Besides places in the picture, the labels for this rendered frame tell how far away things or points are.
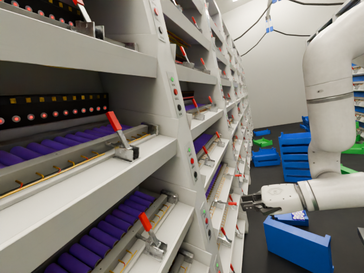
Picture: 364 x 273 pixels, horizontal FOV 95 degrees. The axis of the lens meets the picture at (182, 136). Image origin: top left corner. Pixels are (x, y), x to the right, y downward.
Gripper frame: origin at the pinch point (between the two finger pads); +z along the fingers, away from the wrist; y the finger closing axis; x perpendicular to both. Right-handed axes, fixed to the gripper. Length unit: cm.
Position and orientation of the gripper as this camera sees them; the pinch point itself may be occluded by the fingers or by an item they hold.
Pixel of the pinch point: (247, 202)
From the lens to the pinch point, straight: 65.5
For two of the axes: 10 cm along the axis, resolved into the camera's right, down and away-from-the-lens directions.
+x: 3.8, 9.2, 0.9
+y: -3.8, 2.5, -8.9
